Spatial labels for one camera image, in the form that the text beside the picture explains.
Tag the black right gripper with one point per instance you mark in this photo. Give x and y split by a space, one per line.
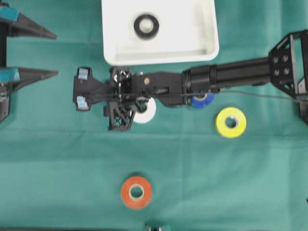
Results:
122 104

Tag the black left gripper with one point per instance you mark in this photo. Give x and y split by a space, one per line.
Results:
15 24

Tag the black tape roll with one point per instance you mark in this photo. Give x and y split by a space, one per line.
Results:
146 26

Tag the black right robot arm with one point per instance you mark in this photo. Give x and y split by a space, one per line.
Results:
132 91

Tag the white tape roll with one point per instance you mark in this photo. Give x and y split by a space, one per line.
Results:
148 114

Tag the white plastic tray case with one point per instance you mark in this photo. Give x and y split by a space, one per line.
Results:
188 32

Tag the blue tape roll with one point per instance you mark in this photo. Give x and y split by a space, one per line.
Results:
202 101

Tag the orange tape roll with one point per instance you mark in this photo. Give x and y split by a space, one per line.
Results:
136 192

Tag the yellow tape roll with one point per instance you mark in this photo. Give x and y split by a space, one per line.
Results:
231 122

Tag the metal object at bottom edge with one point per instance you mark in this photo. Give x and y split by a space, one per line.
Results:
152 227

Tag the green table cloth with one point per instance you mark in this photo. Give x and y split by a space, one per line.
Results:
60 168

